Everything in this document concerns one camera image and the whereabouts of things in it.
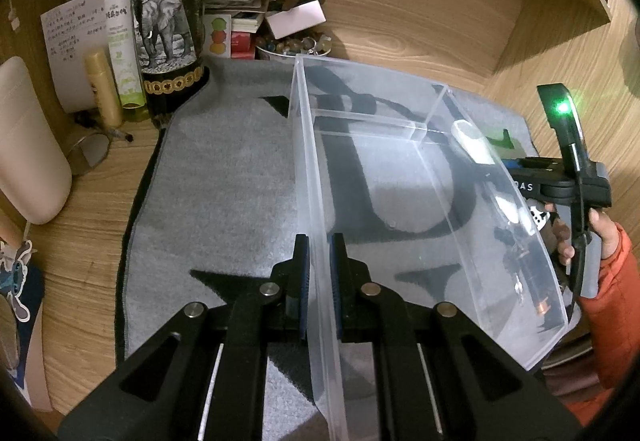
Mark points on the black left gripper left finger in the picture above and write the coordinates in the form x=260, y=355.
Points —
x=202, y=375

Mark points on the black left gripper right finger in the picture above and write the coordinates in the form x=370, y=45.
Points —
x=438, y=376

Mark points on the clear plastic storage box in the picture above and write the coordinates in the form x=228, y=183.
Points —
x=396, y=165

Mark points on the orange jacket sleeve forearm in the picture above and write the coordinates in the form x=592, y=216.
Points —
x=614, y=320

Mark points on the right hand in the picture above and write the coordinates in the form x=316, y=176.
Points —
x=600, y=223

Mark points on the blue cartoon sticker card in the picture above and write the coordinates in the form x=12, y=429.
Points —
x=22, y=293

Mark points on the grey mat with black letters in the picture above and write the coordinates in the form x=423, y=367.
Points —
x=219, y=209

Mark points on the beige rounded container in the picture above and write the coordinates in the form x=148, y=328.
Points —
x=35, y=174

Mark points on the eyeglasses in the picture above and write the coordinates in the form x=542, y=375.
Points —
x=86, y=148

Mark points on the bowl of small stones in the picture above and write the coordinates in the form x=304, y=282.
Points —
x=288, y=49

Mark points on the small white pink box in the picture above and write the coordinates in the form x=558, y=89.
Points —
x=302, y=17

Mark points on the yellow lip balm tube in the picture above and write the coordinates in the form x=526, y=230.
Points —
x=102, y=84

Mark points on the stack of books and papers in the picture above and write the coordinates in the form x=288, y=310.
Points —
x=246, y=15

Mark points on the green white spray bottle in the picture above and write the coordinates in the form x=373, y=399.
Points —
x=121, y=44

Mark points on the fruit picture card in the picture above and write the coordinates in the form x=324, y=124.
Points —
x=217, y=35

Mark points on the white handwritten paper note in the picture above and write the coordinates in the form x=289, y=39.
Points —
x=70, y=31

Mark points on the dark wine bottle elephant label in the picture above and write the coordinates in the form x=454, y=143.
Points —
x=169, y=37

